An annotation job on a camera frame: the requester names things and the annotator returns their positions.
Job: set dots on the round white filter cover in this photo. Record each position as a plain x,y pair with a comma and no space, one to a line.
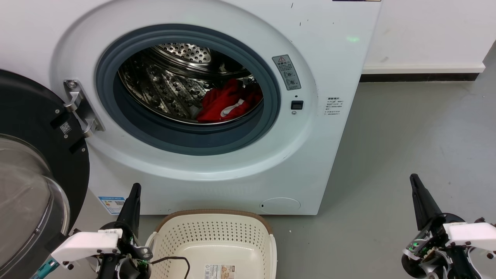
279,205

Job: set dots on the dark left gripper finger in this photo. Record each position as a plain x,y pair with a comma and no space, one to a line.
131,209

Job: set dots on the black baseboard strip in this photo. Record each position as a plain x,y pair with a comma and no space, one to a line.
418,77

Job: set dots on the white QR code sticker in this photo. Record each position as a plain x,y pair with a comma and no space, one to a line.
66,127

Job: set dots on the grey rubber door gasket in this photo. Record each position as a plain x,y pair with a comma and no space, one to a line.
155,131

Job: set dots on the red and white garment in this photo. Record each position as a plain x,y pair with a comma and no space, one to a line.
219,102

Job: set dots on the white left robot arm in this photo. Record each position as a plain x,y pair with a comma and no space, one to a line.
128,267

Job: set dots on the black washing machine door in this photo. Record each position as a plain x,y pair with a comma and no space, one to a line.
27,186

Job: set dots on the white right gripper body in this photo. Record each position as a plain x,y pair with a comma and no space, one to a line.
469,232

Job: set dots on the white front-load washing machine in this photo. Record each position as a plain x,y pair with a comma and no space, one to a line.
325,46

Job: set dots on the grey warning label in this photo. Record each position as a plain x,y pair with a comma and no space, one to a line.
286,72

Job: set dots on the white text sticker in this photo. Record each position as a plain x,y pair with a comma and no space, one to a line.
333,106

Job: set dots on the black door latch socket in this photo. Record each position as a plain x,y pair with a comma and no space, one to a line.
297,105

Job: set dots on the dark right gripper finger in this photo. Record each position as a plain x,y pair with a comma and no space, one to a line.
424,201

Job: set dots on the stainless steel washing machine drum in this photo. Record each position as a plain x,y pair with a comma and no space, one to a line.
162,85

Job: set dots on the silver metal door hinge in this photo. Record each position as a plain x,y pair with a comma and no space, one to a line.
79,106

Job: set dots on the printed product label sticker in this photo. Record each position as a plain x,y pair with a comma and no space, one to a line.
219,271

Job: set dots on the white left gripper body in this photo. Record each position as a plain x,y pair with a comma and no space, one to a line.
85,244

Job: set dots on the blue energy label sticker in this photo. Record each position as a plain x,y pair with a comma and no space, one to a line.
111,204

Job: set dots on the cream perforated laundry basket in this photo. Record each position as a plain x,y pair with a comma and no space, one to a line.
217,240

